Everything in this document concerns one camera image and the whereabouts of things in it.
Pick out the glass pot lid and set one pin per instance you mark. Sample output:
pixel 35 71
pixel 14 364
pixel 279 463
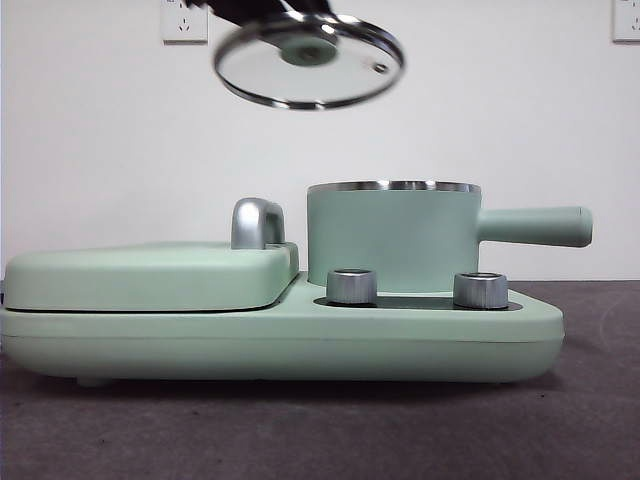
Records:
pixel 307 52

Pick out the mint green cooker base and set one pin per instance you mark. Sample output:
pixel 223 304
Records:
pixel 200 345

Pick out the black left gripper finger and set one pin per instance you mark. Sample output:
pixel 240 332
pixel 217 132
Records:
pixel 312 7
pixel 245 9

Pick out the white wall socket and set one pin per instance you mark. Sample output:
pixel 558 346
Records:
pixel 627 22
pixel 184 30

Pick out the silver control knob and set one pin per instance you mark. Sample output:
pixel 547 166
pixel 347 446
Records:
pixel 352 287
pixel 481 290

